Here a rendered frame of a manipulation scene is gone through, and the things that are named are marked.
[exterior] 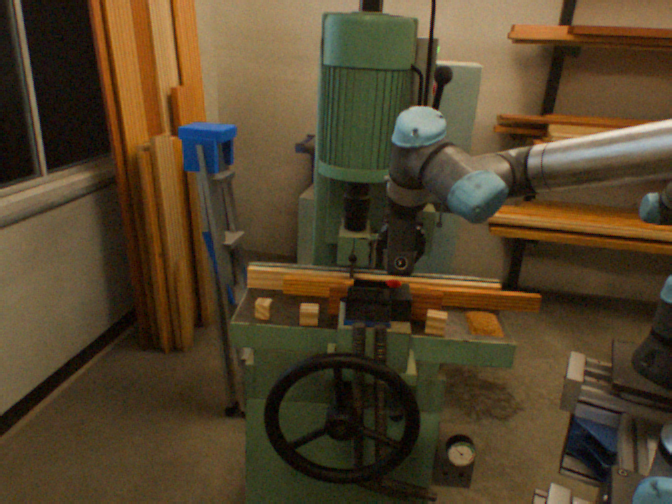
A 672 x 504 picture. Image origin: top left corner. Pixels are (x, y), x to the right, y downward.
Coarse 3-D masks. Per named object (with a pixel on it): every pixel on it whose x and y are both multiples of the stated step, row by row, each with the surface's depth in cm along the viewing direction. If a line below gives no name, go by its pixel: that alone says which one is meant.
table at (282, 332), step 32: (256, 288) 128; (256, 320) 113; (288, 320) 114; (320, 320) 115; (416, 320) 117; (448, 320) 118; (320, 352) 114; (416, 352) 112; (448, 352) 112; (480, 352) 111; (512, 352) 111
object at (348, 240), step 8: (368, 224) 124; (344, 232) 118; (352, 232) 118; (360, 232) 119; (368, 232) 119; (344, 240) 116; (352, 240) 116; (360, 240) 116; (368, 240) 116; (344, 248) 117; (352, 248) 116; (360, 248) 116; (368, 248) 116; (344, 256) 117; (360, 256) 117; (368, 256) 118; (344, 264) 118; (352, 264) 118; (360, 264) 118
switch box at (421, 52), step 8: (416, 40) 130; (424, 40) 129; (416, 48) 130; (424, 48) 130; (432, 48) 130; (416, 56) 131; (424, 56) 131; (432, 56) 131; (416, 64) 132; (424, 64) 131; (432, 64) 131; (424, 72) 132; (432, 72) 132; (416, 80) 133; (424, 80) 133; (432, 80) 133; (416, 88) 134; (424, 88) 133; (432, 88) 133; (416, 96) 134; (416, 104) 135
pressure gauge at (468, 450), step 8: (448, 440) 115; (456, 440) 113; (464, 440) 113; (448, 448) 113; (456, 448) 113; (464, 448) 113; (472, 448) 113; (448, 456) 114; (456, 456) 114; (464, 456) 114; (472, 456) 114; (456, 464) 115; (464, 464) 115
